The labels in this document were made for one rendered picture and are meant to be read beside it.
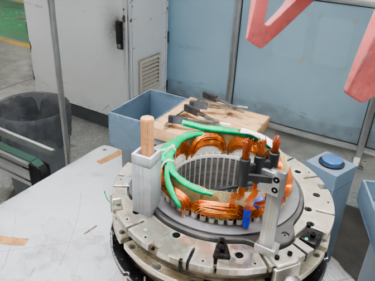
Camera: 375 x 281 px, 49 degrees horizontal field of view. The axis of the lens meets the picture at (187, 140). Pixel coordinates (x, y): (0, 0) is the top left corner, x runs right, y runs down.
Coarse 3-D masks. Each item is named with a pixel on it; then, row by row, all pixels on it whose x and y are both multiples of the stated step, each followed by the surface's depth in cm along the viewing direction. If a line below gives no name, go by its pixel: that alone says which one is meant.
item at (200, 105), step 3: (189, 102) 89; (192, 102) 89; (195, 102) 89; (198, 102) 89; (201, 102) 89; (204, 102) 89; (207, 102) 89; (192, 105) 89; (195, 105) 89; (198, 105) 89; (201, 105) 89; (204, 105) 89; (198, 108) 89; (201, 108) 89; (204, 108) 89; (207, 108) 89
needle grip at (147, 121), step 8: (144, 120) 49; (152, 120) 49; (144, 128) 49; (152, 128) 49; (144, 136) 50; (152, 136) 50; (144, 144) 50; (152, 144) 50; (144, 152) 51; (152, 152) 51
